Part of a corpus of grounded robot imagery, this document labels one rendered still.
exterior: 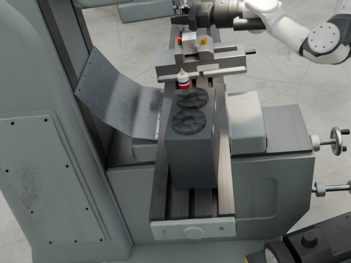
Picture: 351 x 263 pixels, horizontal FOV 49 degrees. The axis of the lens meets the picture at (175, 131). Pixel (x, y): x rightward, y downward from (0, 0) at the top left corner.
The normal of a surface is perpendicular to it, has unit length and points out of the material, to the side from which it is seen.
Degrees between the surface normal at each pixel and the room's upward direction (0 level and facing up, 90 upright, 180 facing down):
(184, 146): 90
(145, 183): 90
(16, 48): 90
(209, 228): 90
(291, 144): 0
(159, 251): 0
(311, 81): 0
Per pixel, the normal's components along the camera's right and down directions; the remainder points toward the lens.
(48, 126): -0.05, 0.64
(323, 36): -0.61, -0.12
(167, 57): -0.15, -0.75
